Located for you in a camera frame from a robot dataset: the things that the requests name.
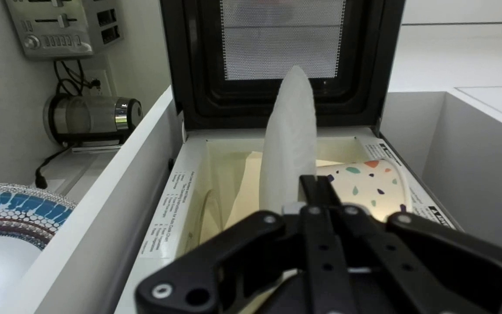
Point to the stainless steel microwave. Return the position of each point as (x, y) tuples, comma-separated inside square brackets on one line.
[(227, 174)]

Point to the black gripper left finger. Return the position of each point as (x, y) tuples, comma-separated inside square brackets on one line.
[(252, 262)]

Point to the black microwave door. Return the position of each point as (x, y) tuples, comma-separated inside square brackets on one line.
[(205, 58)]

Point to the blue patterned decorative plate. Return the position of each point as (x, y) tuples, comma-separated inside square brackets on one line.
[(13, 209)]

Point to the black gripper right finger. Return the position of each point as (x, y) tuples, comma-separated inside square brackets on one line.
[(436, 267)]

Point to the wall control panel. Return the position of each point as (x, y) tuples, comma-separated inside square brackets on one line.
[(60, 28)]

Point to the speckled paper cup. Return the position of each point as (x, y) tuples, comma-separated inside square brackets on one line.
[(374, 185)]

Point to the white paper plate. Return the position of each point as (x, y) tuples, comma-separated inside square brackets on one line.
[(288, 140)]

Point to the silver metal canister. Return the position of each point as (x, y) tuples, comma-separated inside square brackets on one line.
[(88, 115)]

